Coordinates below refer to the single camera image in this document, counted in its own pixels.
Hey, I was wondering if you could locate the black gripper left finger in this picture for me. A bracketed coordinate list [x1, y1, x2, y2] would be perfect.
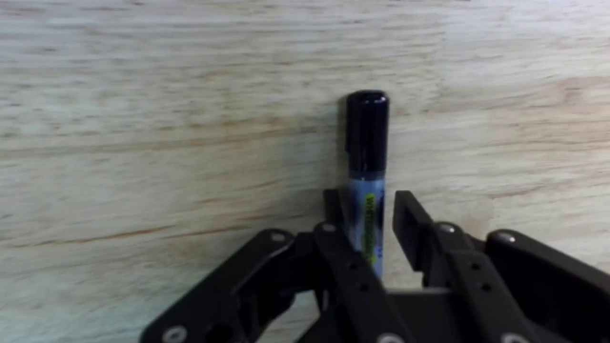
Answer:
[138, 187, 412, 343]

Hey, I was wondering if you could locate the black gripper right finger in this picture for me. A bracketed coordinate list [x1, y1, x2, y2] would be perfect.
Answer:
[391, 189, 610, 343]

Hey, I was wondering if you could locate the black marker pen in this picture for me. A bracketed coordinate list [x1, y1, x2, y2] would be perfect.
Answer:
[343, 88, 391, 278]

